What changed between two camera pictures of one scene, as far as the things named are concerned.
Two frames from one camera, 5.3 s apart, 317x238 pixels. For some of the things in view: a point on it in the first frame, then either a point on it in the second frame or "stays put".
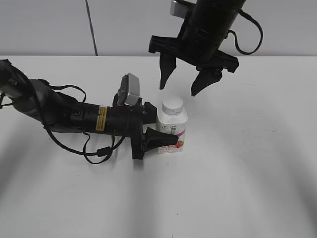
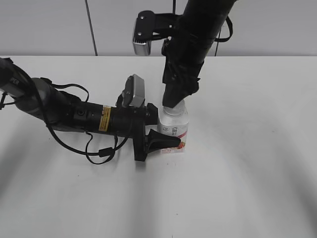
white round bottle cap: x=173 y=106 stays put
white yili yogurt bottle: x=173 y=120 stays put
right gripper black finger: x=167 y=64 → x=176 y=91
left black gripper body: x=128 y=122 stays put
